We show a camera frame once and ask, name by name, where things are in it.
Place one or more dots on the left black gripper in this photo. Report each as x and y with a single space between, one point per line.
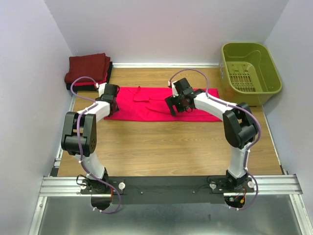
117 109

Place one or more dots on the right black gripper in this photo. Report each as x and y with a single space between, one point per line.
170 101

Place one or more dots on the pink t shirt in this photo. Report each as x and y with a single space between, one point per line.
148 104

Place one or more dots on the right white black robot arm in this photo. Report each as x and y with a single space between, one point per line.
240 126

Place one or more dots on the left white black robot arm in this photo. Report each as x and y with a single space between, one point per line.
79 136

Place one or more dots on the folded bright red shirt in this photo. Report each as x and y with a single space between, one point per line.
90 81

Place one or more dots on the folded dark red shirt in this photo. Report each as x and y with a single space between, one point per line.
95 66

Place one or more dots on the folded black shirt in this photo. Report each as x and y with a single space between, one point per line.
90 87

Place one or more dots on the olive green plastic bin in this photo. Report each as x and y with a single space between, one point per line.
248 74

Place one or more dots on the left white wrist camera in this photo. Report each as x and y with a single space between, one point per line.
100 88

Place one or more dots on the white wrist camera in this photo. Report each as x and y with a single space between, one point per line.
173 89
100 88

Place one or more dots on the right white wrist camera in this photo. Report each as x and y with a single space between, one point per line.
173 89

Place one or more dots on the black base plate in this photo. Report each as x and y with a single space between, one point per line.
167 190

